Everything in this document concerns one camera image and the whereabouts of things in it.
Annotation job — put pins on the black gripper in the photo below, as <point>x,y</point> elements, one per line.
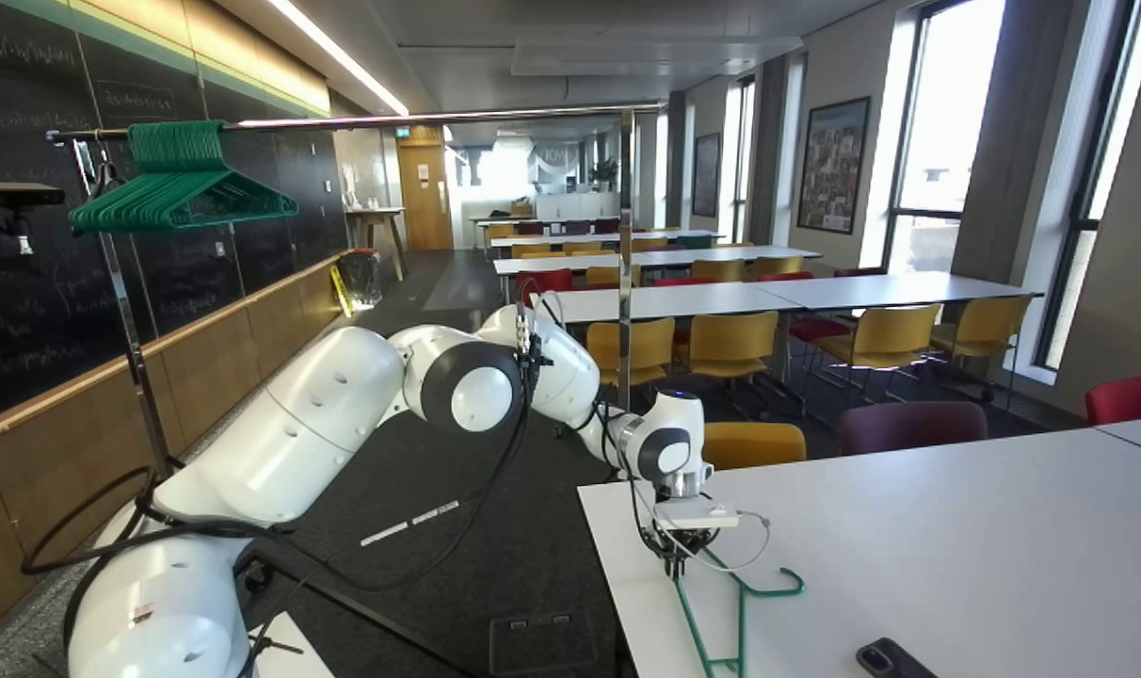
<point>679,530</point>

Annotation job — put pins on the green wire coat hanger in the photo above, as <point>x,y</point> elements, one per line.
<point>718,604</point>

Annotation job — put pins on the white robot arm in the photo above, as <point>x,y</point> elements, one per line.
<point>168,609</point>

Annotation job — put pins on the metal clothes rack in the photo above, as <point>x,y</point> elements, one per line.
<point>102,158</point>

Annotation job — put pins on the yellow chair front near table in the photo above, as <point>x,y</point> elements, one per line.
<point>752,442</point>

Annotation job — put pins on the black smartphone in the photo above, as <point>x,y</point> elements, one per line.
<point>890,661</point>

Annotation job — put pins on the long white left table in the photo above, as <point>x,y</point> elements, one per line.
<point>782,297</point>

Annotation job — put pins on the purple chair right side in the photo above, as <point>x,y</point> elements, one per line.
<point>914,422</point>

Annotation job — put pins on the yellow chair left front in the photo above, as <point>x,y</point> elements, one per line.
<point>888,336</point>

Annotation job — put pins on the far left white table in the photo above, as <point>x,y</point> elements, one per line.
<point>658,258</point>

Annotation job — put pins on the white foreground table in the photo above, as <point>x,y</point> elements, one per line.
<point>993,559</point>

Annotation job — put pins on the green hangers bundle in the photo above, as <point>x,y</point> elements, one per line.
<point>182,186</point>

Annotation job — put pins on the framed wall picture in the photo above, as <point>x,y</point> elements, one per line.
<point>834,167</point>

